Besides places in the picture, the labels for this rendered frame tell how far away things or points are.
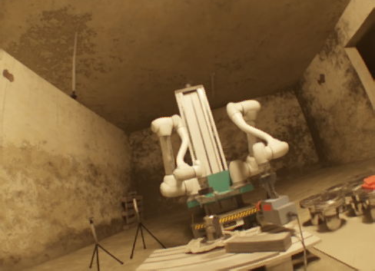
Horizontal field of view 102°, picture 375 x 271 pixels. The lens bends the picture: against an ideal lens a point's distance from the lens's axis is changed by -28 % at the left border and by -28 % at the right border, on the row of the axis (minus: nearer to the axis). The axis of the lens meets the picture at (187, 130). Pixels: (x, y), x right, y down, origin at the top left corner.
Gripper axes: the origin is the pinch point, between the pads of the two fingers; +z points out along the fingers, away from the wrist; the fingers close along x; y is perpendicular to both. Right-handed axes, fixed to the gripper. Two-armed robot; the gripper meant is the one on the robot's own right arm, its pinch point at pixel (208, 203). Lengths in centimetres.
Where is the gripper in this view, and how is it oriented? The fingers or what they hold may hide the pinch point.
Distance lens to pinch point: 180.5
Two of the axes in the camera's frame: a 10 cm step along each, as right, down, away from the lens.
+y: 0.2, 2.8, 9.6
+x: -9.7, 2.4, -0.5
